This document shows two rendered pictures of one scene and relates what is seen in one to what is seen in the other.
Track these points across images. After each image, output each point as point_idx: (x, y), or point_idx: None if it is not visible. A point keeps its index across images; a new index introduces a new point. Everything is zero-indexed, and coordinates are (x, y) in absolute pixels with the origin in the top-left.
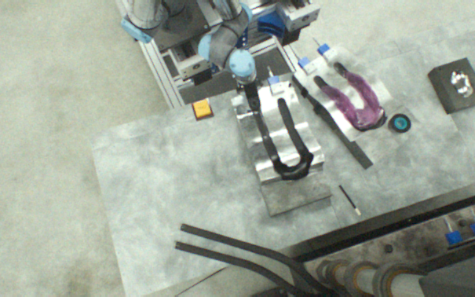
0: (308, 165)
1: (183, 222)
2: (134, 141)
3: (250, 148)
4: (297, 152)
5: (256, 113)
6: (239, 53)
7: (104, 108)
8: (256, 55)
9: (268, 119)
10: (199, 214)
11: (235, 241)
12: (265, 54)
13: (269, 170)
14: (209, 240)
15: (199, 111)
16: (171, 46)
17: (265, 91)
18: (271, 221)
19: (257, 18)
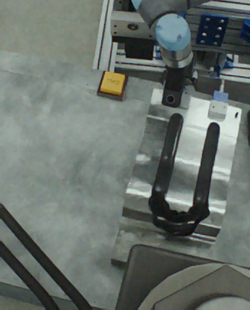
0: (196, 222)
1: (3, 204)
2: (10, 78)
3: (138, 162)
4: (193, 199)
5: (174, 124)
6: (174, 17)
7: (21, 45)
8: (237, 80)
9: (184, 140)
10: (26, 206)
11: (45, 259)
12: (249, 87)
13: (143, 199)
14: (18, 244)
15: (106, 83)
16: None
17: (202, 105)
18: (109, 270)
19: (244, 18)
